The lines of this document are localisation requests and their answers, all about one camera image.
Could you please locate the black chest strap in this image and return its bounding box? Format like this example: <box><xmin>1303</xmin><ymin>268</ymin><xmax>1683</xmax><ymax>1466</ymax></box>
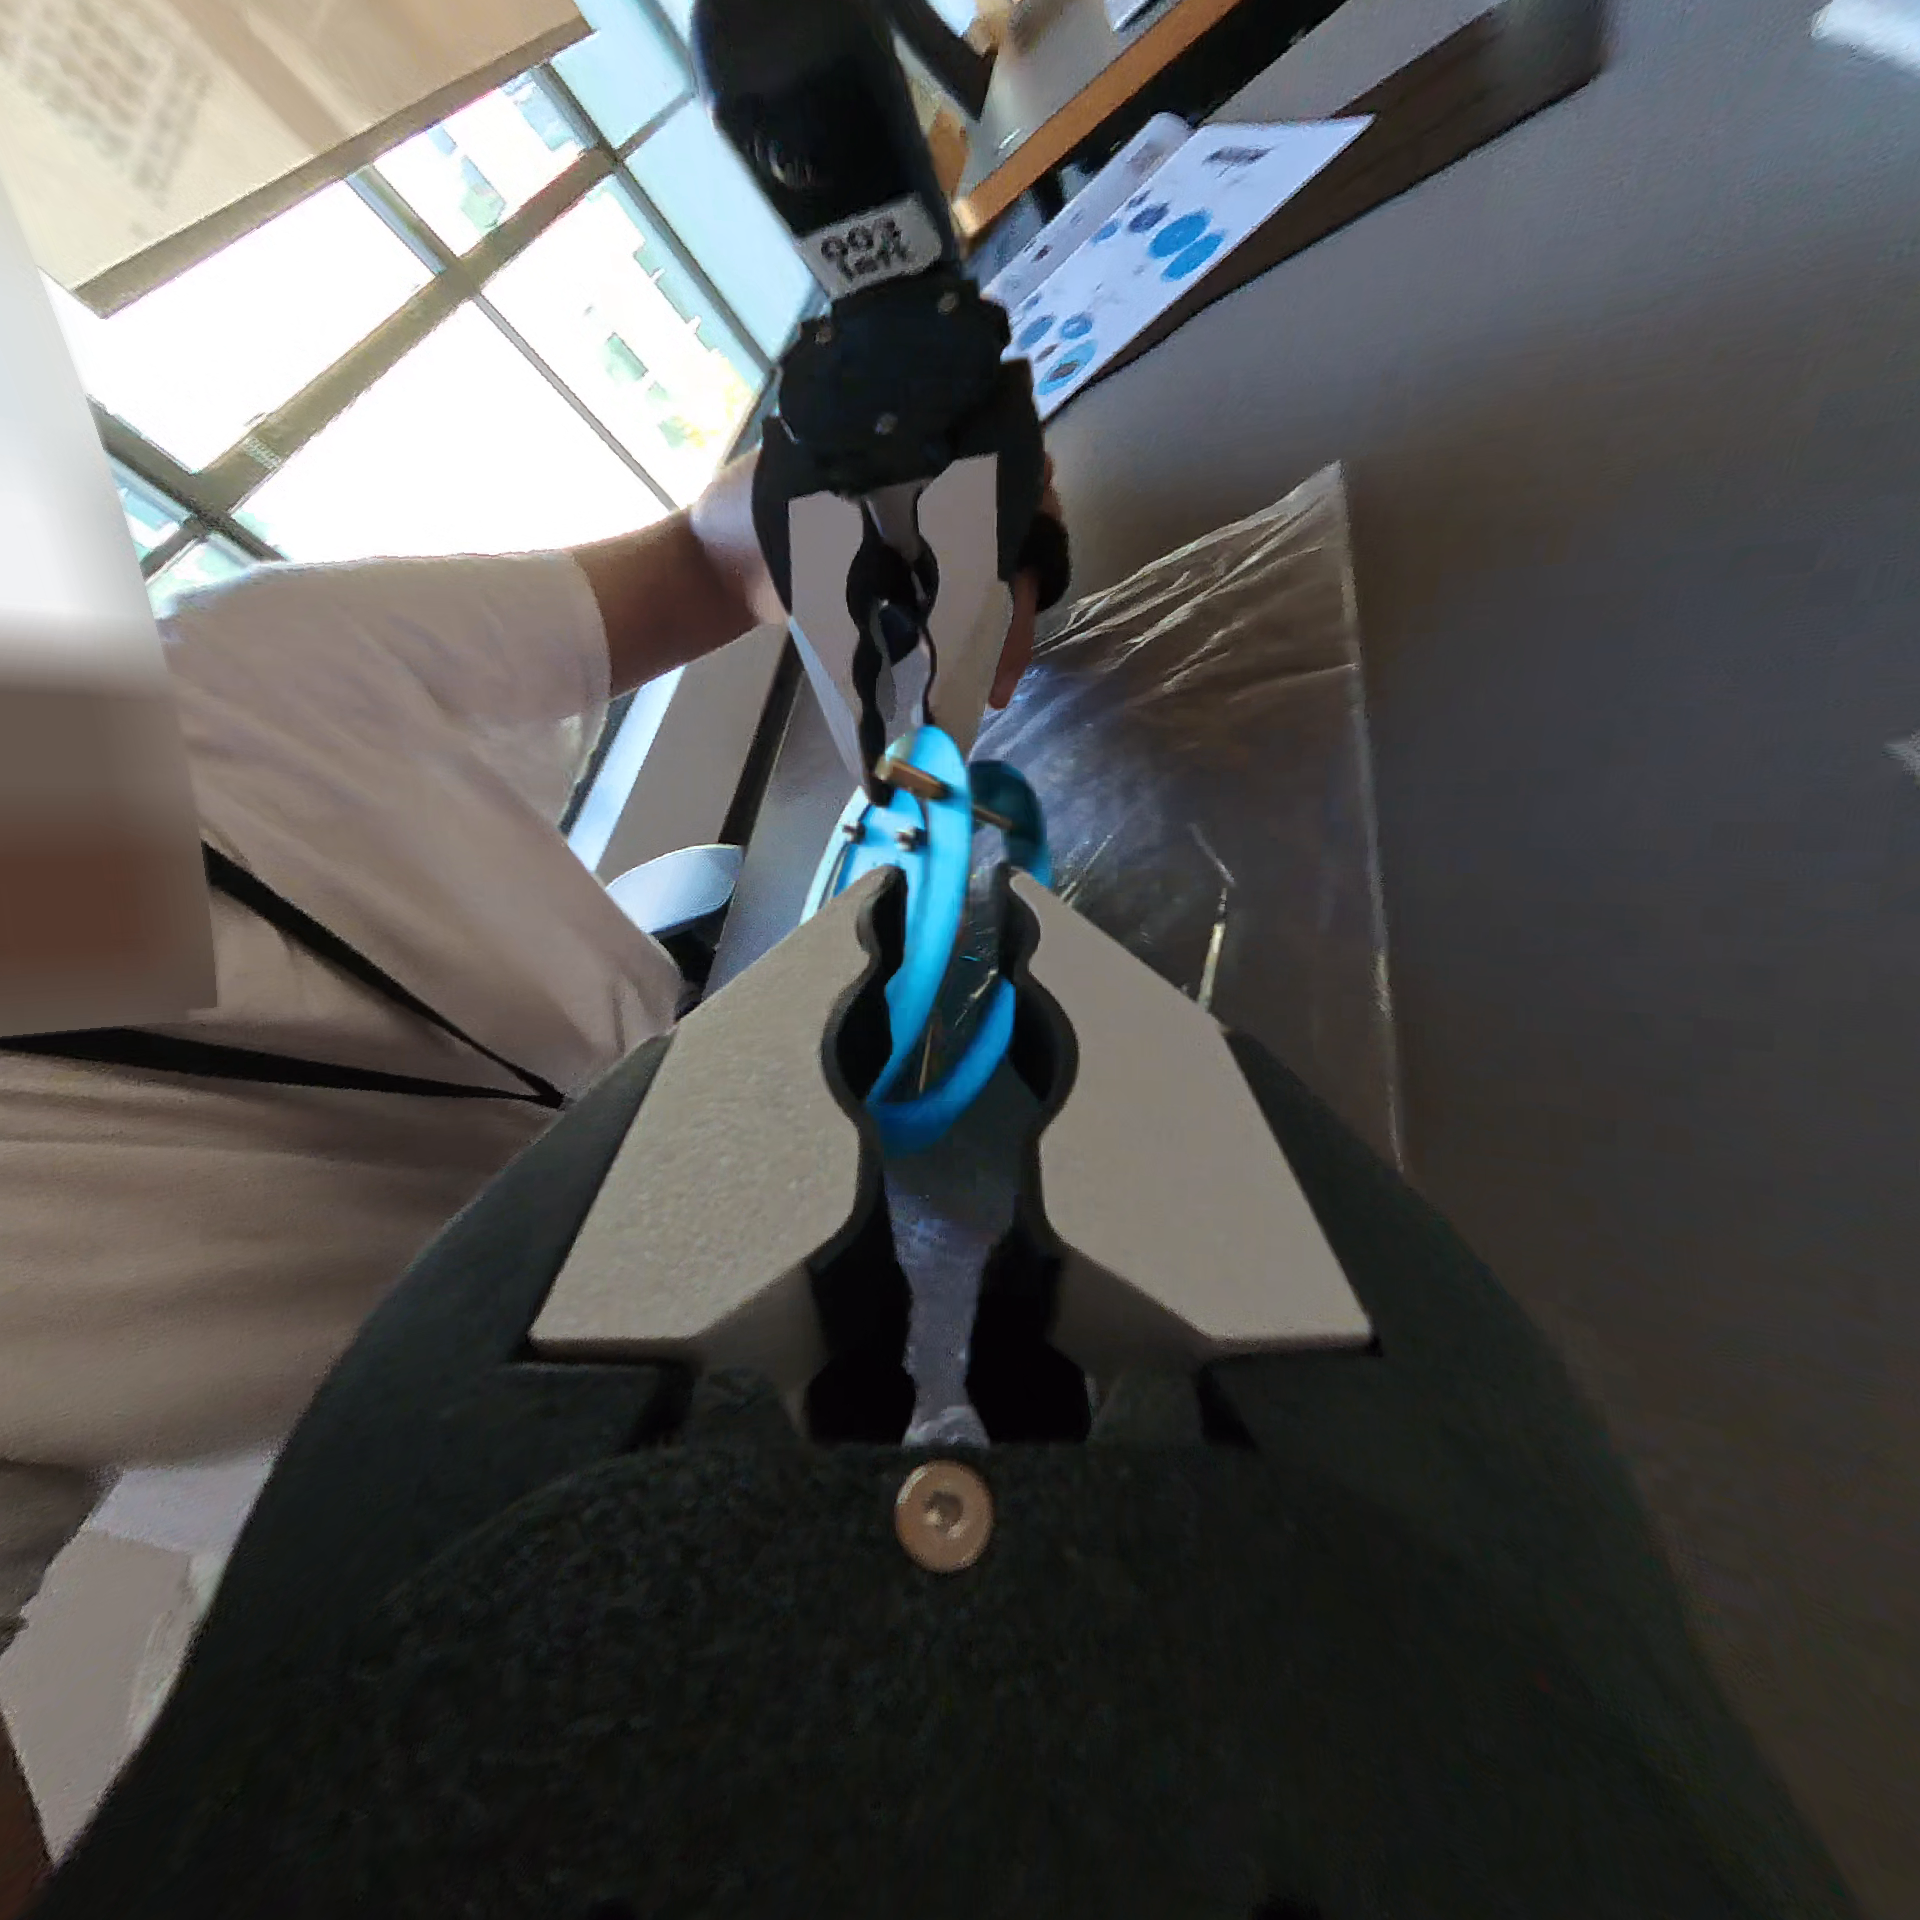
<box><xmin>0</xmin><ymin>847</ymin><xmax>564</xmax><ymax>1112</ymax></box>

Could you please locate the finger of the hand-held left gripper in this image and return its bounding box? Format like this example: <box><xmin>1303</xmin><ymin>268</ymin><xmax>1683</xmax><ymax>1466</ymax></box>
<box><xmin>783</xmin><ymin>491</ymin><xmax>888</xmax><ymax>800</ymax></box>
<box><xmin>911</xmin><ymin>454</ymin><xmax>1007</xmax><ymax>725</ymax></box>

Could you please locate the clear plastic bag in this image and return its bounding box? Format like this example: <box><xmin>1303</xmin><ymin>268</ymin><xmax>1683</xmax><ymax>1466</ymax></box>
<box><xmin>885</xmin><ymin>461</ymin><xmax>1404</xmax><ymax>1443</ymax></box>

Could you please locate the wooden top table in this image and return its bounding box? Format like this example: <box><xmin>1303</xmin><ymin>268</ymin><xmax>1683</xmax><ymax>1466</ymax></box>
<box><xmin>944</xmin><ymin>0</ymin><xmax>1247</xmax><ymax>242</ymax></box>

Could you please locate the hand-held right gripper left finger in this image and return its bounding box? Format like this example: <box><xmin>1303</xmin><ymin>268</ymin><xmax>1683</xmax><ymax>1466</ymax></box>
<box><xmin>527</xmin><ymin>866</ymin><xmax>917</xmax><ymax>1444</ymax></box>

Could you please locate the blue round turntable assembly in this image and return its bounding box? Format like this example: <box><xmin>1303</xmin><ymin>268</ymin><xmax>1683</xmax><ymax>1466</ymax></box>
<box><xmin>803</xmin><ymin>722</ymin><xmax>1052</xmax><ymax>1157</ymax></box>

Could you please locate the black metal plate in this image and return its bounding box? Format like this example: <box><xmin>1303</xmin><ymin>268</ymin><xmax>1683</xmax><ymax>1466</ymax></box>
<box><xmin>1035</xmin><ymin>0</ymin><xmax>1606</xmax><ymax>400</ymax></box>

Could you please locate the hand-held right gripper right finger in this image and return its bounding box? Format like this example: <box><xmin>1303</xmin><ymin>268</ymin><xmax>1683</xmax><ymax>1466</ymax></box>
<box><xmin>975</xmin><ymin>870</ymin><xmax>1373</xmax><ymax>1444</ymax></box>

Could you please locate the person's left hand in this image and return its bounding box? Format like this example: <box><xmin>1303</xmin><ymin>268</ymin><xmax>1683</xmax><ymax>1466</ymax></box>
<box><xmin>983</xmin><ymin>576</ymin><xmax>1047</xmax><ymax>710</ymax></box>

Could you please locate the white paper sheet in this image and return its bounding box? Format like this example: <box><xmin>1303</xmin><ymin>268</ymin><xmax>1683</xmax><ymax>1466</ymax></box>
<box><xmin>983</xmin><ymin>112</ymin><xmax>1379</xmax><ymax>423</ymax></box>

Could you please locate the beige window blind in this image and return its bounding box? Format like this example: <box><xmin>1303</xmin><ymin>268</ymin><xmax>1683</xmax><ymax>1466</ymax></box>
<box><xmin>0</xmin><ymin>0</ymin><xmax>590</xmax><ymax>320</ymax></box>

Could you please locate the person's left forearm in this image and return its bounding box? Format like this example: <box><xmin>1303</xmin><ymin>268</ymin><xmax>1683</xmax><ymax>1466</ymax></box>
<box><xmin>575</xmin><ymin>451</ymin><xmax>789</xmax><ymax>692</ymax></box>

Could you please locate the grey desk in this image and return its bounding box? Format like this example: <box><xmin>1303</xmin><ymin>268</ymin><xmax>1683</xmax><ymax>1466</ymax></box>
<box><xmin>719</xmin><ymin>0</ymin><xmax>1920</xmax><ymax>1920</ymax></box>

